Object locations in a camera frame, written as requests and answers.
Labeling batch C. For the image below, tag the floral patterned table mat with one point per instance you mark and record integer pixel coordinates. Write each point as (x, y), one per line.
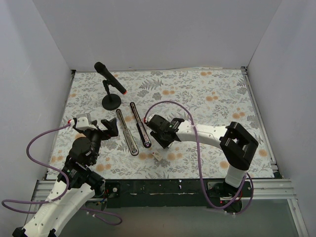
(209, 97)

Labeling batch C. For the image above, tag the staple box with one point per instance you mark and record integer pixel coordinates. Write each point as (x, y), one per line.
(157, 155)

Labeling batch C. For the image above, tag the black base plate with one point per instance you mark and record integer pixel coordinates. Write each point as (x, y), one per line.
(169, 193)

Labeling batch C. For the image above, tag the grey black stapler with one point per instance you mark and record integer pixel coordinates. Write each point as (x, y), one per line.
(127, 134)

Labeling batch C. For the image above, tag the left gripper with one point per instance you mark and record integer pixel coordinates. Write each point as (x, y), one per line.
(99, 131)

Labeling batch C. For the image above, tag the black microphone stand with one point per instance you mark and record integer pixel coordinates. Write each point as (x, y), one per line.
(111, 101)

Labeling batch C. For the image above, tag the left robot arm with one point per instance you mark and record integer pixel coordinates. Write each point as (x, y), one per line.
(76, 182)

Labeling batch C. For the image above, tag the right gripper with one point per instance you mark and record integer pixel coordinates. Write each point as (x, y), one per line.
(159, 129)

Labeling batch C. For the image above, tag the black microphone orange tip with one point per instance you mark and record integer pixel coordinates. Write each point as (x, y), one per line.
(102, 70)

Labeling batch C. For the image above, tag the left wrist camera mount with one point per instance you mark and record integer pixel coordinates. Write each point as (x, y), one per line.
(82, 122)

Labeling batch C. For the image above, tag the aluminium frame rail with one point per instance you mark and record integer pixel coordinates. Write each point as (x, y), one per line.
(263, 189)

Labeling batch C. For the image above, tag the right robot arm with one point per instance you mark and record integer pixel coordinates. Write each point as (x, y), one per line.
(237, 144)

